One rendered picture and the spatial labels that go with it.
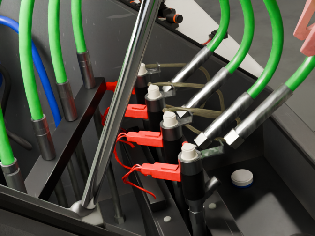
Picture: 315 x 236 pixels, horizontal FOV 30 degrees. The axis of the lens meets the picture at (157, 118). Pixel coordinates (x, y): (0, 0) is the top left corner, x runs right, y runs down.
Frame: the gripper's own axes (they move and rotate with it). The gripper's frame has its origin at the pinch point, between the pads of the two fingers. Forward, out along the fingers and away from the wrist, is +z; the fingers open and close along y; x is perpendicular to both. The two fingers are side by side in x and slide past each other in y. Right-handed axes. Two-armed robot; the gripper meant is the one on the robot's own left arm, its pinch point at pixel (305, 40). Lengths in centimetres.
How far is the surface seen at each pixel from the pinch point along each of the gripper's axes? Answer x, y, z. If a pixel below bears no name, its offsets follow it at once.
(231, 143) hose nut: -1.0, 6.0, 13.1
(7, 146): -23.7, 9.1, 24.3
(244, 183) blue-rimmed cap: 24.8, -13.0, 33.1
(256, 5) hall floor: 166, -275, 100
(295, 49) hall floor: 161, -204, 83
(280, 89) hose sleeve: 0.5, 2.8, 5.5
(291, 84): 1.1, 2.7, 4.3
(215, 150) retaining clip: -1.4, 5.6, 15.4
